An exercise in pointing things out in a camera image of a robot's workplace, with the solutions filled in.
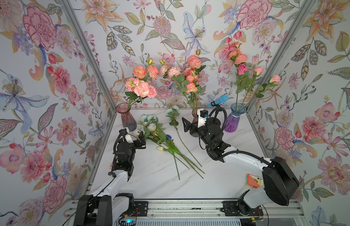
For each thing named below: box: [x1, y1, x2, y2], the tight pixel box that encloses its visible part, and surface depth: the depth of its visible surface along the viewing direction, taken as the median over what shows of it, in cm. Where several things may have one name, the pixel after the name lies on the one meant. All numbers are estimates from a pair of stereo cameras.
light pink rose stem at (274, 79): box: [246, 74, 281, 110], surface depth 84 cm
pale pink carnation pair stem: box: [124, 77, 150, 110], surface depth 65 cm
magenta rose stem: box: [234, 63, 249, 110], surface depth 88 cm
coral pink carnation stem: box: [186, 48, 207, 86], surface depth 84 cm
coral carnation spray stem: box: [221, 41, 248, 109], surface depth 88 cm
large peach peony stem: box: [147, 84, 158, 100], surface depth 71 cm
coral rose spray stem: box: [132, 57, 160, 86], surface depth 74 cm
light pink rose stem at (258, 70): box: [242, 66, 265, 110], surface depth 85 cm
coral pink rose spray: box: [185, 74, 199, 109], surface depth 81 cm
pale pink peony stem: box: [159, 64, 194, 110], surface depth 81 cm
